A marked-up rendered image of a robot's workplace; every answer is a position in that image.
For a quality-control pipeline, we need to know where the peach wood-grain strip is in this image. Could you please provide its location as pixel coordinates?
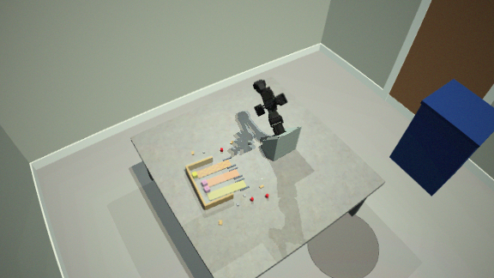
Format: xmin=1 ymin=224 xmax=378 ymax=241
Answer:
xmin=223 ymin=169 xmax=239 ymax=181

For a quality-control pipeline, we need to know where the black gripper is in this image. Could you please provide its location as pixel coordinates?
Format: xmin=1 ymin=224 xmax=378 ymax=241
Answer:
xmin=254 ymin=93 xmax=288 ymax=117

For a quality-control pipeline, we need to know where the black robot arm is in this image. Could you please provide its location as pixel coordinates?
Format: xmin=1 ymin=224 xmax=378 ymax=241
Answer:
xmin=253 ymin=80 xmax=286 ymax=136

